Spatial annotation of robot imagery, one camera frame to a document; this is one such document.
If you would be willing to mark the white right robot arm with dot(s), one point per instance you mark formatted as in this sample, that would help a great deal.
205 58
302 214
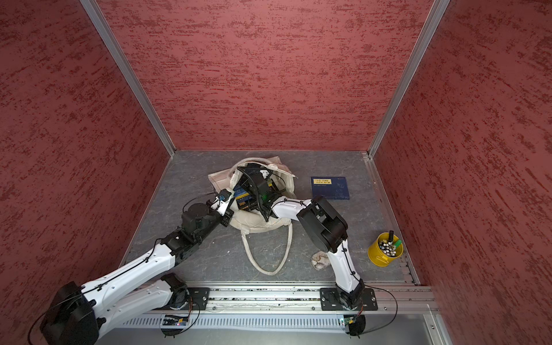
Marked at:
323 224

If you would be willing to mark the left aluminium corner post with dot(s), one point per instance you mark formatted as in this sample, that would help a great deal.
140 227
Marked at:
101 25

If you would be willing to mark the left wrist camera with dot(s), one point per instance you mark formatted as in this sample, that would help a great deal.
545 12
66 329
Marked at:
224 196

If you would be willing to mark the left circuit board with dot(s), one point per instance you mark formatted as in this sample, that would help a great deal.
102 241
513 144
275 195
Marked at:
170 321

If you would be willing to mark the navy blue book top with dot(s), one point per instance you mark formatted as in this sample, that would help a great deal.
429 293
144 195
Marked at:
331 188

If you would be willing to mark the circuit board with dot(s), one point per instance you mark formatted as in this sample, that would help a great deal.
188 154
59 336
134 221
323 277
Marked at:
170 321
353 325

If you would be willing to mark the yellow pen cup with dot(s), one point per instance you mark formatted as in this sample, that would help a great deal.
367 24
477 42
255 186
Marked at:
385 249

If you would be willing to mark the right circuit board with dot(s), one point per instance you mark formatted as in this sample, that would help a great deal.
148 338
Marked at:
353 325

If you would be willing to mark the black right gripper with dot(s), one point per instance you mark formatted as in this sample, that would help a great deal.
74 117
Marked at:
247 182

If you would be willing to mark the right aluminium corner post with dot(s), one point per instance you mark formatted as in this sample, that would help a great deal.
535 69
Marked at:
427 32

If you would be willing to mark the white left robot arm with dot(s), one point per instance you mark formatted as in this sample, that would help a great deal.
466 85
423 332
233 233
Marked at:
82 314

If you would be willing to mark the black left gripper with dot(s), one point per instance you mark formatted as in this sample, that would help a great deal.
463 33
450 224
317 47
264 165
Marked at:
228 217

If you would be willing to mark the aluminium corner post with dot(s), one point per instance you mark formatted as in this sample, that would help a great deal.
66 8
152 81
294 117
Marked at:
101 25
427 32

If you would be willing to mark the navy blue book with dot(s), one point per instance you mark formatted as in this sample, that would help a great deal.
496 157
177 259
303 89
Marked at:
245 201
331 188

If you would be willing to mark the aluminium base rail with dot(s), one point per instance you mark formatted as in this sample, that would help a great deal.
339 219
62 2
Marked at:
291 313

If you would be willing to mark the crumpled white cloth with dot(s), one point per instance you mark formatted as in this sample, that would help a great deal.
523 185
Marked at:
320 261

